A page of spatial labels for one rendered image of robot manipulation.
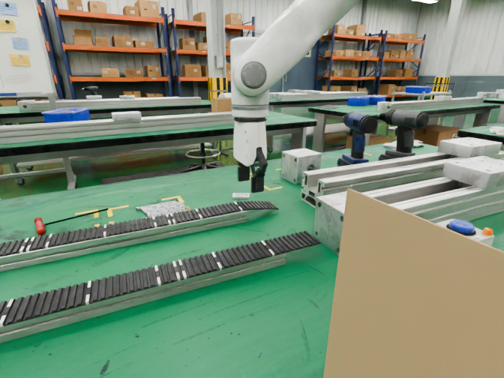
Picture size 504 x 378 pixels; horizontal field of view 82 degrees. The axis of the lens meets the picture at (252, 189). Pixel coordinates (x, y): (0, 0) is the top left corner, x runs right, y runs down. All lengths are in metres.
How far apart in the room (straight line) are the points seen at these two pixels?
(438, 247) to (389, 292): 0.05
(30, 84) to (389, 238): 3.21
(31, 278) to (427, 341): 0.61
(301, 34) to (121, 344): 0.57
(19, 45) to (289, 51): 2.89
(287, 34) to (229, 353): 0.51
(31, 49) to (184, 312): 2.98
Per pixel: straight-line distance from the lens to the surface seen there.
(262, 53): 0.56
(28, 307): 0.54
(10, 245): 0.73
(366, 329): 0.25
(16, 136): 2.03
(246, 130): 0.64
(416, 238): 0.19
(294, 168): 0.97
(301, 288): 0.53
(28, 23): 3.29
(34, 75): 3.27
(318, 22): 0.66
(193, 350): 0.44
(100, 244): 0.68
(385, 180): 0.91
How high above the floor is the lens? 1.11
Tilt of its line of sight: 21 degrees down
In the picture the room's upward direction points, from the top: straight up
